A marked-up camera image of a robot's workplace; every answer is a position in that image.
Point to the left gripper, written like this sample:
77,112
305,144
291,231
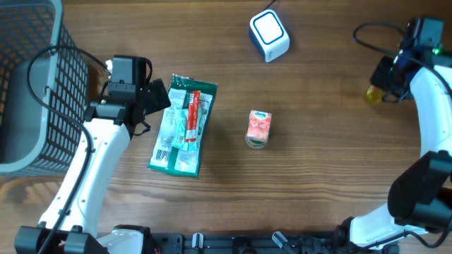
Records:
152,101

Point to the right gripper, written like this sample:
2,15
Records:
376,77

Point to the red sachet stick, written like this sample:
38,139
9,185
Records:
193,114

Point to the pale teal sachet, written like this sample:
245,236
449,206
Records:
179,140

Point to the green plastic packet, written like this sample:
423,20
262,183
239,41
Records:
171,160

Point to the yellow dish soap bottle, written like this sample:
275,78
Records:
374,95

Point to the orange tissue pack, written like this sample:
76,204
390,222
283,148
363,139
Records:
258,129

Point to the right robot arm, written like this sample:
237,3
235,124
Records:
419,204

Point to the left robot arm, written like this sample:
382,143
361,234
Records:
69,225

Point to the white barcode scanner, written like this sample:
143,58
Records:
269,35

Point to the grey plastic shopping basket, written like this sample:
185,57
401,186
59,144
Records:
37,50

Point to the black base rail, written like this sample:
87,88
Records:
308,243

